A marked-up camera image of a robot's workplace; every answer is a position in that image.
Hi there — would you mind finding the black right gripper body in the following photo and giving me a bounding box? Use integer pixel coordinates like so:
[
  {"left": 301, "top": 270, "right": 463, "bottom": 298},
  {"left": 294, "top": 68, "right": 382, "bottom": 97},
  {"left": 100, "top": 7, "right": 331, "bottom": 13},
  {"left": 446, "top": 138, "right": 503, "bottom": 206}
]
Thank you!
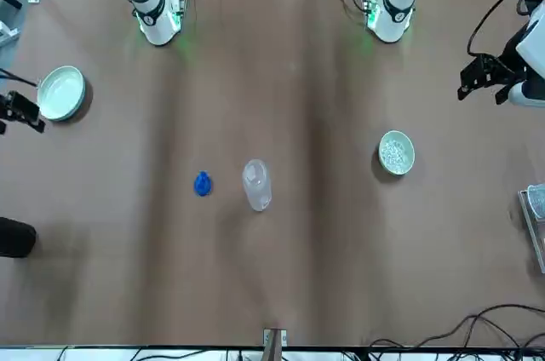
[{"left": 0, "top": 90, "right": 41, "bottom": 124}]

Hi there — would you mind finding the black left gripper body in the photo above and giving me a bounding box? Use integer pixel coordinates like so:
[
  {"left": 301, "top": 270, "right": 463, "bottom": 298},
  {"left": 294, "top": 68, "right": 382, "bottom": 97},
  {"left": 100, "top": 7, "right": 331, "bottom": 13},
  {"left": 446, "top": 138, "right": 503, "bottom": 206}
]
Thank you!
[{"left": 475, "top": 52, "right": 519, "bottom": 86}]

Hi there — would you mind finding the transparent plastic bottle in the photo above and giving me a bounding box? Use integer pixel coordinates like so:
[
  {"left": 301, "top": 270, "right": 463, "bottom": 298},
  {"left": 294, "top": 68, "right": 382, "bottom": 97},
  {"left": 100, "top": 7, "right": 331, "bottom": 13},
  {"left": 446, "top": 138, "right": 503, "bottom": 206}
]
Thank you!
[{"left": 241, "top": 158, "right": 273, "bottom": 212}]

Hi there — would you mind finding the clear ice cube heap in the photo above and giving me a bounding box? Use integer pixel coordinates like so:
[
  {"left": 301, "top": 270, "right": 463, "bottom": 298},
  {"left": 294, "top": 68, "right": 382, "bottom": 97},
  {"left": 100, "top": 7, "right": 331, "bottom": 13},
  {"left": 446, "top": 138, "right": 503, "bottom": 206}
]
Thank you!
[{"left": 381, "top": 138, "right": 410, "bottom": 169}]

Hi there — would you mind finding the blue bottle cap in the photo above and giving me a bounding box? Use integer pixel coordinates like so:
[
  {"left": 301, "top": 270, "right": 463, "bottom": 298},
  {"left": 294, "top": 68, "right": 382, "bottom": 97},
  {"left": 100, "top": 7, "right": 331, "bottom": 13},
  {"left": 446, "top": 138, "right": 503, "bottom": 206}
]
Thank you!
[{"left": 193, "top": 170, "right": 215, "bottom": 198}]

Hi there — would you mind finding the large pale green bowl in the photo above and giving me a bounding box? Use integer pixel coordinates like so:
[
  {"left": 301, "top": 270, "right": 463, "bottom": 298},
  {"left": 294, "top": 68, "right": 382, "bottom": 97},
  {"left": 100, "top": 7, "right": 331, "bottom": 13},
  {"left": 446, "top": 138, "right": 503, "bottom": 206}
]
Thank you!
[{"left": 36, "top": 65, "right": 88, "bottom": 123}]

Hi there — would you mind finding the black cylinder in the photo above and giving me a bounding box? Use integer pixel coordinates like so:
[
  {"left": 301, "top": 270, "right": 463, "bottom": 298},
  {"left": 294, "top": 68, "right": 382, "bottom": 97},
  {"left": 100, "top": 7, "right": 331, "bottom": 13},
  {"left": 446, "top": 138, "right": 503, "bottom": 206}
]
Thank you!
[{"left": 0, "top": 216, "right": 37, "bottom": 259}]

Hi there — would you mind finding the clear plastic cup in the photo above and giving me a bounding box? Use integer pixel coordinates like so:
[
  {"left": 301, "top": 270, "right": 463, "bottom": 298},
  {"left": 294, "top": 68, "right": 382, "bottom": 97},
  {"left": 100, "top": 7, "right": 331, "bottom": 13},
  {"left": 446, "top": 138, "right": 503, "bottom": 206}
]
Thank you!
[{"left": 526, "top": 183, "right": 545, "bottom": 222}]

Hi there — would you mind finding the green circuit board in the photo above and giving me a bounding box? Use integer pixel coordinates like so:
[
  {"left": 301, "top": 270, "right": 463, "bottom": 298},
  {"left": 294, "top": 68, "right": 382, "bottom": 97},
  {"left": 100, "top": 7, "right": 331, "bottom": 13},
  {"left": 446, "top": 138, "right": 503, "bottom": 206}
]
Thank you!
[
  {"left": 169, "top": 0, "right": 189, "bottom": 32},
  {"left": 361, "top": 0, "right": 382, "bottom": 30}
]

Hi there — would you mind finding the small pale green bowl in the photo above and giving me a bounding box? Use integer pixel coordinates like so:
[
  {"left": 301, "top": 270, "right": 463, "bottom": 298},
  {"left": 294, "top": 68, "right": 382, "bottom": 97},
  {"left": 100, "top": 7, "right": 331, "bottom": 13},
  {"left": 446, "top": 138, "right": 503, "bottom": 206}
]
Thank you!
[{"left": 378, "top": 129, "right": 416, "bottom": 176}]

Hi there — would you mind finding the grey metal tray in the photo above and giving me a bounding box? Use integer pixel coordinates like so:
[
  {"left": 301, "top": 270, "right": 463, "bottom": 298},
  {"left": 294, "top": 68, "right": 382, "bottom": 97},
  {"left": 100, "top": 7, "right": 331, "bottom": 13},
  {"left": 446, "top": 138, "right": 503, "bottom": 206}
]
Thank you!
[{"left": 518, "top": 189, "right": 545, "bottom": 275}]

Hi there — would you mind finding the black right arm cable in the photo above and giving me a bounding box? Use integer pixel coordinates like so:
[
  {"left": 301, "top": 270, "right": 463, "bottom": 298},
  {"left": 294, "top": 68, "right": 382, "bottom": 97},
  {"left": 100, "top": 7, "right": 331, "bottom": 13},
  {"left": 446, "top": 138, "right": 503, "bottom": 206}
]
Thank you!
[{"left": 0, "top": 67, "right": 40, "bottom": 89}]

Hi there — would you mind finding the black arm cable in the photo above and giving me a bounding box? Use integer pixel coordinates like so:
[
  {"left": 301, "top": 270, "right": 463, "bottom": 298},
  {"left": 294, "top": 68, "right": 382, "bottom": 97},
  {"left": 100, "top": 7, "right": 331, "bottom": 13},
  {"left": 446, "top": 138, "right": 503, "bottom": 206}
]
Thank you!
[
  {"left": 467, "top": 0, "right": 525, "bottom": 58},
  {"left": 0, "top": 67, "right": 40, "bottom": 89}
]

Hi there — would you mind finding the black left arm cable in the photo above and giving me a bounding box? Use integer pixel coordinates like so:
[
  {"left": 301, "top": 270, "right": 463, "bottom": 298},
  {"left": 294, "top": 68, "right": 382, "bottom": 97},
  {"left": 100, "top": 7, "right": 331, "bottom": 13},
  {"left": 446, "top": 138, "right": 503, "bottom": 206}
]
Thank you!
[{"left": 467, "top": 0, "right": 525, "bottom": 58}]

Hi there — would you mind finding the white bracket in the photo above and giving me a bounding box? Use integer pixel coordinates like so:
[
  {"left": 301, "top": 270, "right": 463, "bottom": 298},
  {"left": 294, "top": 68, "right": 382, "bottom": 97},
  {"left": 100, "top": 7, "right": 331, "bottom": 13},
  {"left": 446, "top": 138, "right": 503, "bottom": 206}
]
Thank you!
[{"left": 0, "top": 20, "right": 20, "bottom": 45}]

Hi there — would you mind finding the black floor cable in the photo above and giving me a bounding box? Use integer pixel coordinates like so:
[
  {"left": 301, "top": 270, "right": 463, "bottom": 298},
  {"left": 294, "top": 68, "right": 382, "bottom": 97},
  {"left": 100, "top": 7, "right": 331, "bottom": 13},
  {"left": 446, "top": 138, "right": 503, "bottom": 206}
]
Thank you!
[{"left": 369, "top": 303, "right": 545, "bottom": 350}]

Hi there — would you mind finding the metal table bracket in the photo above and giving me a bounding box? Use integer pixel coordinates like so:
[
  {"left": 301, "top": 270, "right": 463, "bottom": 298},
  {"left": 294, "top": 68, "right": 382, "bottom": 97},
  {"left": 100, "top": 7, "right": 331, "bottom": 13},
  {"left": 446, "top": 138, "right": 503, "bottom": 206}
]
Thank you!
[{"left": 262, "top": 328, "right": 289, "bottom": 361}]

